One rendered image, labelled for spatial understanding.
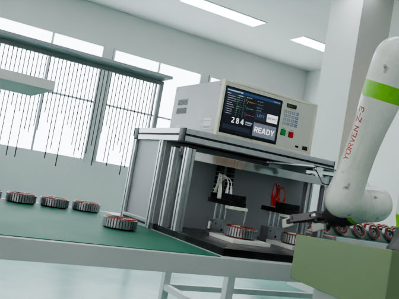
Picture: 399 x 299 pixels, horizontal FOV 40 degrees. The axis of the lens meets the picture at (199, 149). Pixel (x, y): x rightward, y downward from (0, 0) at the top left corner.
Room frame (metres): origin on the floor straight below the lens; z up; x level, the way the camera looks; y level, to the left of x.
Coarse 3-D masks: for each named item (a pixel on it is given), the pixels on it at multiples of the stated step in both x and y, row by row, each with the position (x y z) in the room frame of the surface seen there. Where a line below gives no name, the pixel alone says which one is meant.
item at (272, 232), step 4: (264, 228) 2.08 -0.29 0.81; (268, 228) 2.06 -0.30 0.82; (272, 228) 2.06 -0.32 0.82; (276, 228) 2.07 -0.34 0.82; (280, 228) 2.08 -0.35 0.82; (260, 232) 2.09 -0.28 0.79; (264, 232) 2.07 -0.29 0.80; (268, 232) 2.06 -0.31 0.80; (272, 232) 2.06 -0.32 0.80; (276, 232) 2.07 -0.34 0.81; (280, 232) 2.08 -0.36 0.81; (260, 236) 2.09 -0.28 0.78; (264, 236) 2.07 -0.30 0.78; (268, 236) 2.06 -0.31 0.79; (272, 236) 2.07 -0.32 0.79; (276, 236) 2.08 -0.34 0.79; (280, 236) 2.09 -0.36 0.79
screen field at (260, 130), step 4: (256, 124) 2.00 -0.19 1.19; (260, 124) 2.01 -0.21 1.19; (256, 128) 2.00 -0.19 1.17; (260, 128) 2.01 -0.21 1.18; (264, 128) 2.02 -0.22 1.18; (268, 128) 2.03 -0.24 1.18; (272, 128) 2.04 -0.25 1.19; (252, 132) 2.00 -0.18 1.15; (256, 132) 2.01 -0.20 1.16; (260, 132) 2.01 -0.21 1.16; (264, 132) 2.02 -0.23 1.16; (268, 132) 2.03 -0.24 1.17; (272, 132) 2.04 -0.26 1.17; (260, 136) 2.01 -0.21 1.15; (264, 136) 2.02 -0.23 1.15; (268, 136) 2.03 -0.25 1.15; (272, 136) 2.04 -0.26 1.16; (272, 140) 2.04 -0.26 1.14
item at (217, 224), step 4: (208, 220) 1.97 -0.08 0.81; (212, 220) 1.95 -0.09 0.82; (216, 220) 1.94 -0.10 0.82; (220, 220) 1.95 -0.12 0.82; (224, 220) 1.96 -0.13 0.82; (212, 224) 1.94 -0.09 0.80; (216, 224) 1.94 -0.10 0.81; (220, 224) 1.95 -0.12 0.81; (224, 224) 1.96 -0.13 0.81; (212, 228) 1.94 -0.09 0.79; (216, 228) 1.95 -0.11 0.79; (220, 228) 1.95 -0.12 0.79; (208, 232) 1.95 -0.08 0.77; (216, 232) 1.95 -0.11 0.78; (220, 232) 1.95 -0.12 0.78
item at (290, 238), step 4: (284, 232) 1.96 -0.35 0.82; (288, 232) 1.99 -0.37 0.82; (284, 236) 1.94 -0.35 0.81; (288, 236) 1.93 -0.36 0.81; (292, 236) 1.92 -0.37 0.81; (280, 240) 1.96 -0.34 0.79; (284, 240) 1.94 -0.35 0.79; (288, 240) 1.92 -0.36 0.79; (292, 240) 1.92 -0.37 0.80; (292, 244) 1.92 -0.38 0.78
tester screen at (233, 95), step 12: (228, 96) 1.93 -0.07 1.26; (240, 96) 1.96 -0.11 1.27; (252, 96) 1.98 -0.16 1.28; (228, 108) 1.94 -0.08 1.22; (240, 108) 1.96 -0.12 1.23; (252, 108) 1.99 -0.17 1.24; (264, 108) 2.01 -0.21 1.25; (276, 108) 2.04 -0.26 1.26; (228, 120) 1.94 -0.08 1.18; (252, 120) 1.99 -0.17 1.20; (240, 132) 1.97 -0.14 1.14
